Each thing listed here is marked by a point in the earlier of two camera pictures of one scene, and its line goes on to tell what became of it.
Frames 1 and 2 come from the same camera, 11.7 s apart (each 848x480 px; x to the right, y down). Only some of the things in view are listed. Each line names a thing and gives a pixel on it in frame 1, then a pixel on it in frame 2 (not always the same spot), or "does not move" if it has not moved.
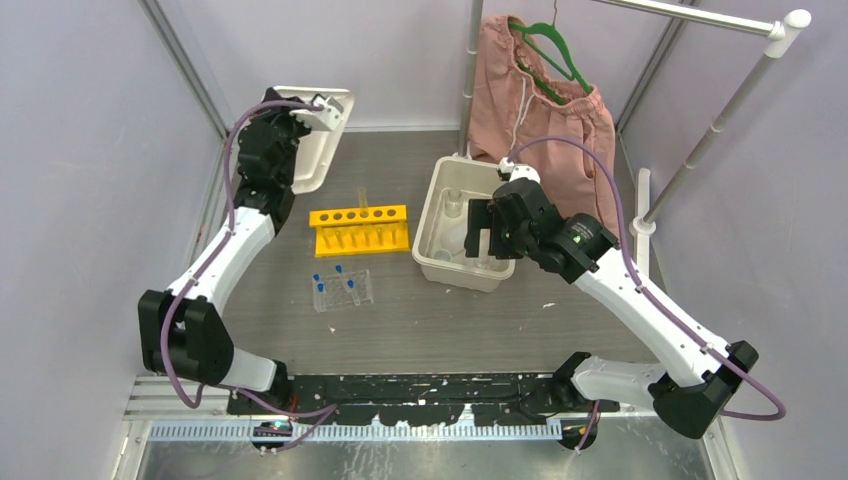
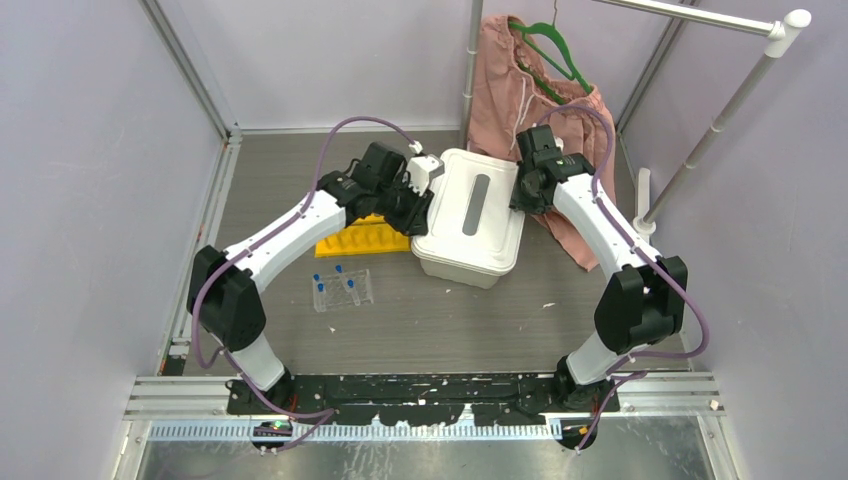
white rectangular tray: [315, 149] -> [471, 223]
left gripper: [279, 114] -> [416, 223]
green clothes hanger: [554, 30] does not move
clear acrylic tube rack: [342, 288] does not move
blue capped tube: [338, 269] does not move
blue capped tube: [321, 296] does not move
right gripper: [483, 213] -> [518, 201]
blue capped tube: [353, 293] does not move
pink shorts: [518, 98] does not move
